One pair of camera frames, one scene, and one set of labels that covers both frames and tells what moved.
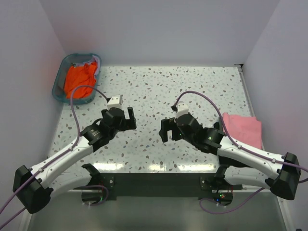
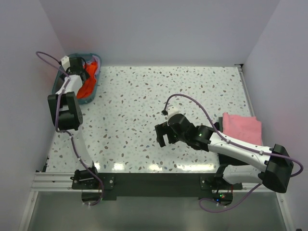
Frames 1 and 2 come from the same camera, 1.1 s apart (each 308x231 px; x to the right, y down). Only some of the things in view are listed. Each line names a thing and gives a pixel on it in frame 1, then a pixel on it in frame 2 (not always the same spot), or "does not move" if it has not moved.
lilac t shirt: x=94 y=59 does not move
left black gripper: x=128 y=123 to x=86 y=74
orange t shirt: x=84 y=74 does not move
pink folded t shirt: x=247 y=130 does not move
